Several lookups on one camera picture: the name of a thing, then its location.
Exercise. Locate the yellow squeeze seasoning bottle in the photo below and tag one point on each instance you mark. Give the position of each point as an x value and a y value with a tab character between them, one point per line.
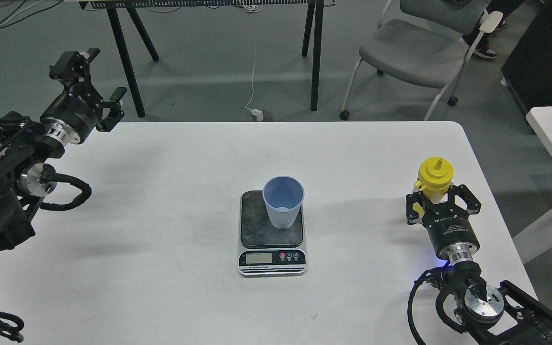
434	178

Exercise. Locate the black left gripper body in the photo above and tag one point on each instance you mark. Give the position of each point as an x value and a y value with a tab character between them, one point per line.
69	119

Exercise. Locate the black-legged background table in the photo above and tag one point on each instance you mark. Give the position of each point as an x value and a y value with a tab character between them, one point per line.
312	33

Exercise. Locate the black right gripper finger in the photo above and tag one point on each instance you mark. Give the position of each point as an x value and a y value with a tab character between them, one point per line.
473	205
418	209

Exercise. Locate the blue ribbed plastic cup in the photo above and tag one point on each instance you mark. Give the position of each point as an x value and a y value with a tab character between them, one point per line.
283	197

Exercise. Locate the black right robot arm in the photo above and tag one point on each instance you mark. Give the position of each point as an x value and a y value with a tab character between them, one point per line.
503	315

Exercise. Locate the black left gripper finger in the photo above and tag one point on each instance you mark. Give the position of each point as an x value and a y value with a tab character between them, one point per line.
72	70
108	122

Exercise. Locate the grey office chair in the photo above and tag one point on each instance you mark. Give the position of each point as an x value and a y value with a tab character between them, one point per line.
423	57

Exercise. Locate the digital kitchen scale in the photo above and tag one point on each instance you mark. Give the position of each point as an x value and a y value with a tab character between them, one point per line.
265	250

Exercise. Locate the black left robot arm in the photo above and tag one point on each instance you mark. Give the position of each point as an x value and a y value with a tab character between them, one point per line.
27	182

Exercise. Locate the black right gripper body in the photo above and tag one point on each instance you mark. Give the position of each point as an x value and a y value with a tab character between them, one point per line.
450	232

